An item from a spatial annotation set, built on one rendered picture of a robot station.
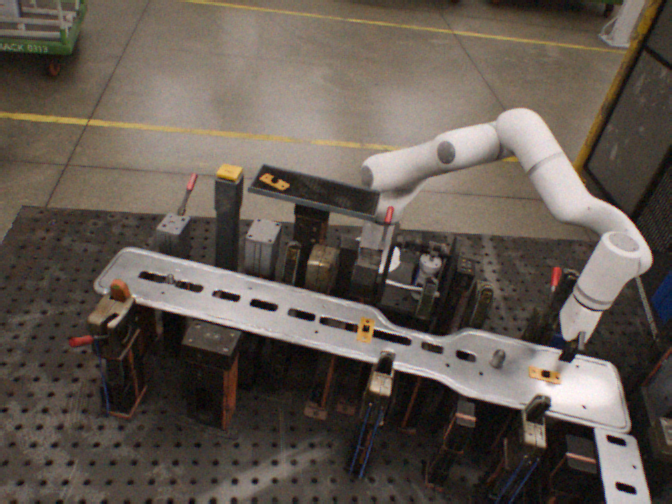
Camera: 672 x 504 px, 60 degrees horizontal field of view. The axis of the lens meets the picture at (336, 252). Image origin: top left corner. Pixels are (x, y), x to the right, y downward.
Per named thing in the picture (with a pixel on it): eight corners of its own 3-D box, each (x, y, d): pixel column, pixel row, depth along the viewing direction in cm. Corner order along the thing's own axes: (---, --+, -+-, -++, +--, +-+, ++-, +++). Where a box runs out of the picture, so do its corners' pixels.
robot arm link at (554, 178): (565, 167, 140) (634, 278, 131) (519, 178, 132) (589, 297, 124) (592, 145, 132) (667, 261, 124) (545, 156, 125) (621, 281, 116)
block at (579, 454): (518, 526, 146) (562, 468, 128) (517, 486, 155) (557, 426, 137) (556, 536, 146) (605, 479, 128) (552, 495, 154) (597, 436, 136)
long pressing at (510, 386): (82, 298, 145) (81, 293, 144) (125, 245, 163) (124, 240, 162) (633, 439, 136) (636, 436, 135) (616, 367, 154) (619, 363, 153)
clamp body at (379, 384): (336, 474, 150) (358, 393, 128) (344, 434, 159) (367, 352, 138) (370, 484, 149) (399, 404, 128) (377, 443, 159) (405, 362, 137)
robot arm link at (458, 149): (400, 188, 191) (359, 198, 183) (392, 152, 190) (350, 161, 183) (510, 161, 146) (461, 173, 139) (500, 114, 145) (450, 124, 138)
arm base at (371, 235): (341, 239, 211) (349, 198, 199) (390, 236, 216) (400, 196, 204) (355, 276, 198) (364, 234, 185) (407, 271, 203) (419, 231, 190)
